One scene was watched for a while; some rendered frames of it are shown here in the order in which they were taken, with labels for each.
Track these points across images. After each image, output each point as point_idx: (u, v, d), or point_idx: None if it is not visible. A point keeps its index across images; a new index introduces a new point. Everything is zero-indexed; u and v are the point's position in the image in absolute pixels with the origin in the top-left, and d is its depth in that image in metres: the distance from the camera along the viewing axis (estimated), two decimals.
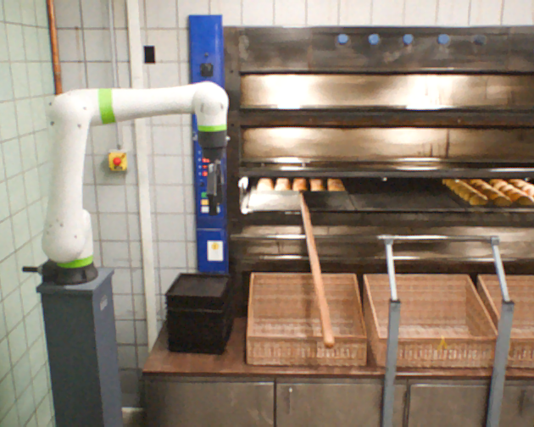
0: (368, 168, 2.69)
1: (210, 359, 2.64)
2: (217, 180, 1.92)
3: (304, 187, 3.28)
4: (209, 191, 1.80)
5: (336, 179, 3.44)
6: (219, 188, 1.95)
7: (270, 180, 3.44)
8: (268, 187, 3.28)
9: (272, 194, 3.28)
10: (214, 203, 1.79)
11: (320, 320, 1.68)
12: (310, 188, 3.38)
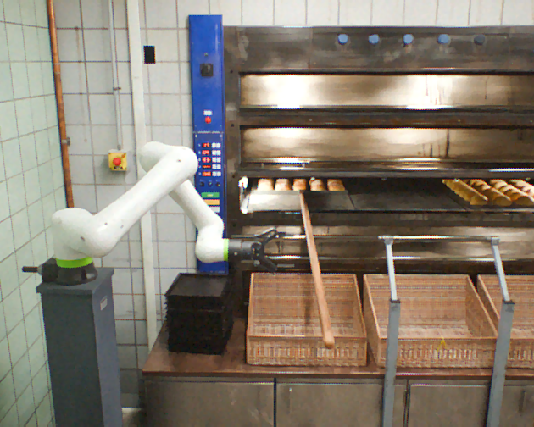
0: (368, 168, 2.69)
1: (210, 359, 2.64)
2: (274, 236, 2.30)
3: (304, 187, 3.28)
4: (275, 265, 2.34)
5: (336, 179, 3.44)
6: (282, 231, 2.29)
7: (270, 180, 3.44)
8: (268, 187, 3.28)
9: (272, 194, 3.28)
10: (283, 270, 2.33)
11: (320, 320, 1.68)
12: (310, 189, 3.38)
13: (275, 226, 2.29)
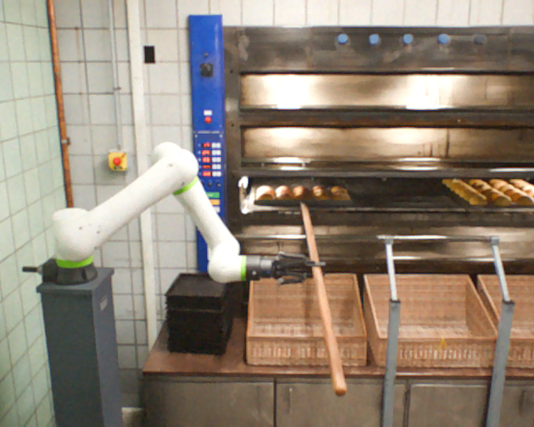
0: (368, 168, 2.69)
1: (210, 359, 2.64)
2: (300, 263, 2.08)
3: (307, 196, 3.06)
4: (302, 274, 2.10)
5: (341, 187, 3.21)
6: (311, 260, 2.07)
7: (270, 190, 3.21)
8: (267, 196, 3.06)
9: (272, 204, 3.05)
10: (313, 278, 2.08)
11: (329, 358, 1.45)
12: (313, 198, 3.16)
13: (303, 255, 2.07)
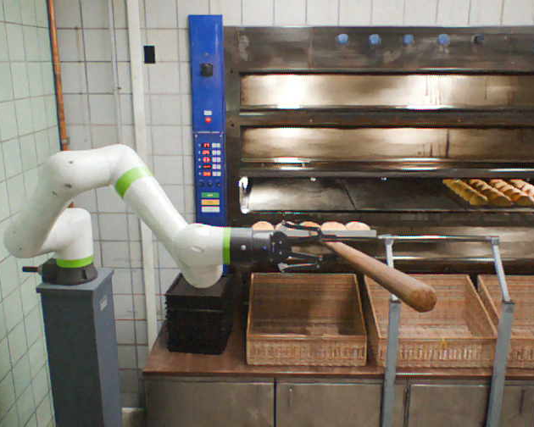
0: (368, 168, 2.69)
1: (210, 359, 2.64)
2: (314, 240, 1.38)
3: None
4: (316, 256, 1.38)
5: None
6: (330, 234, 1.38)
7: None
8: (265, 226, 2.40)
9: None
10: (332, 262, 1.37)
11: (384, 278, 0.72)
12: None
13: (318, 226, 1.38)
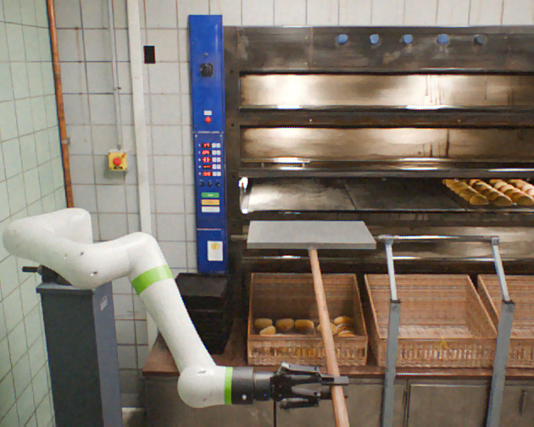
0: (368, 168, 2.69)
1: None
2: (312, 379, 1.42)
3: None
4: (314, 392, 1.44)
5: (350, 333, 2.76)
6: (328, 375, 1.42)
7: (263, 345, 2.67)
8: (269, 333, 2.78)
9: (271, 248, 2.39)
10: (330, 400, 1.43)
11: None
12: (318, 327, 2.83)
13: (317, 368, 1.42)
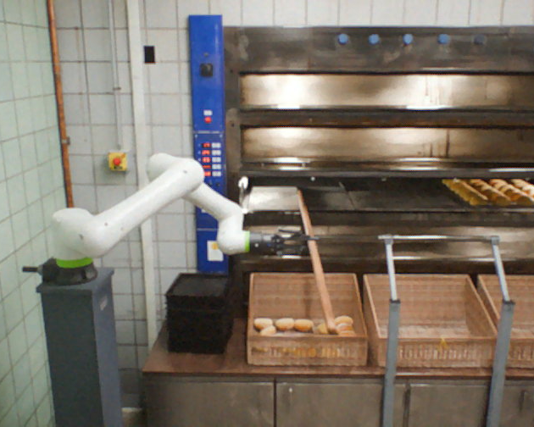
0: (368, 168, 2.69)
1: (210, 359, 2.64)
2: (297, 238, 2.38)
3: None
4: (298, 246, 2.40)
5: (350, 333, 2.76)
6: (306, 235, 2.38)
7: (263, 345, 2.67)
8: (269, 333, 2.78)
9: (270, 191, 3.35)
10: (308, 250, 2.39)
11: (322, 307, 1.75)
12: (318, 327, 2.83)
13: (300, 230, 2.38)
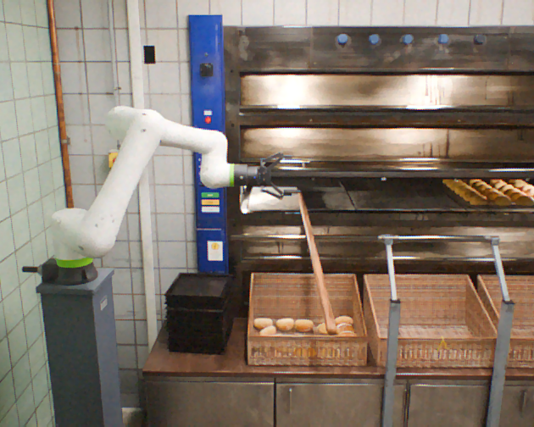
0: (368, 168, 2.69)
1: (210, 359, 2.64)
2: (280, 160, 2.27)
3: None
4: (280, 191, 2.31)
5: (350, 333, 2.76)
6: (288, 155, 2.26)
7: (263, 345, 2.67)
8: (269, 333, 2.78)
9: (270, 191, 3.35)
10: (289, 196, 2.30)
11: (322, 308, 1.75)
12: (318, 327, 2.83)
13: (281, 150, 2.26)
